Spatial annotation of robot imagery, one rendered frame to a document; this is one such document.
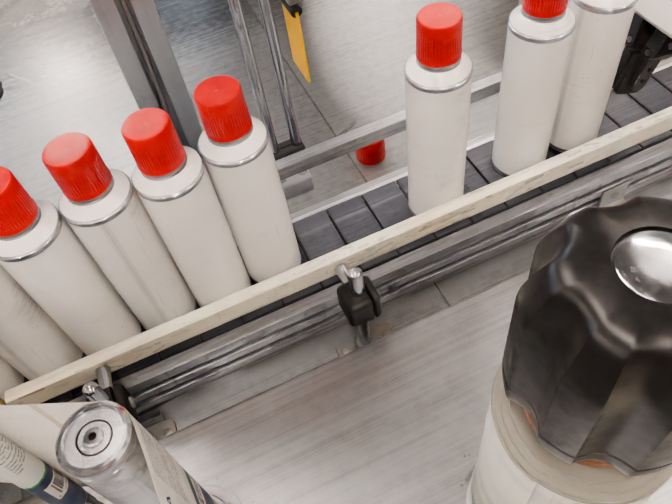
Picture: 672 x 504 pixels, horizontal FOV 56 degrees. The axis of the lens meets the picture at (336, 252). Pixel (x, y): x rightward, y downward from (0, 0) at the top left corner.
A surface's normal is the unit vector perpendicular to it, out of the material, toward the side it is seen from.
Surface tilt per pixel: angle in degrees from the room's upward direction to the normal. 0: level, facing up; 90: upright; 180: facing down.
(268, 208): 90
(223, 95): 2
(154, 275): 90
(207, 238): 90
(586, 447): 90
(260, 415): 0
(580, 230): 21
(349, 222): 0
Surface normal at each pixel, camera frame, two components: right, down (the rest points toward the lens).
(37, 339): 0.84, 0.37
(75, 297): 0.57, 0.62
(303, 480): -0.11, -0.58
